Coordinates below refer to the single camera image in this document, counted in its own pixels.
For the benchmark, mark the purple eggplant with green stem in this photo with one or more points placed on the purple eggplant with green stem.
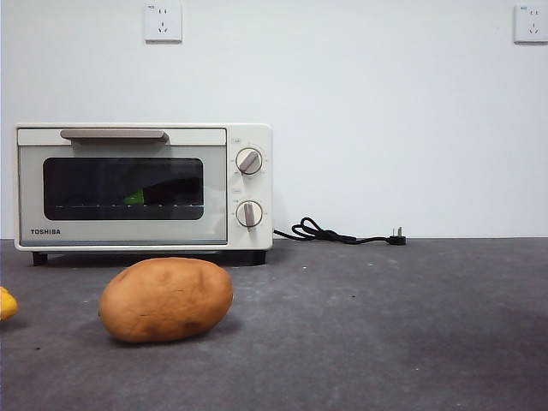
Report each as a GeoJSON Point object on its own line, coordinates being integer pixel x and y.
{"type": "Point", "coordinates": [133, 198]}

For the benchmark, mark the white toaster oven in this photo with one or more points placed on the white toaster oven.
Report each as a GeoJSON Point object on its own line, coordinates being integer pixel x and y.
{"type": "Point", "coordinates": [255, 188]}

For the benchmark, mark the beige round oven knob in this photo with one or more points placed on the beige round oven knob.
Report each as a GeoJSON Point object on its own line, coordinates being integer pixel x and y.
{"type": "Point", "coordinates": [249, 161]}
{"type": "Point", "coordinates": [249, 213]}

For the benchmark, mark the brown potato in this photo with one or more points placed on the brown potato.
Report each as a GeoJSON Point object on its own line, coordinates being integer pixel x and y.
{"type": "Point", "coordinates": [166, 299]}

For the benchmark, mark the yellow fruit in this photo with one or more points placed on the yellow fruit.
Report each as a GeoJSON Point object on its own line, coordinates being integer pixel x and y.
{"type": "Point", "coordinates": [7, 305]}

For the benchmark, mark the white wall socket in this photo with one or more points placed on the white wall socket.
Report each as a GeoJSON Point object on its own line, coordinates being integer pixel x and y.
{"type": "Point", "coordinates": [163, 23]}
{"type": "Point", "coordinates": [532, 24]}

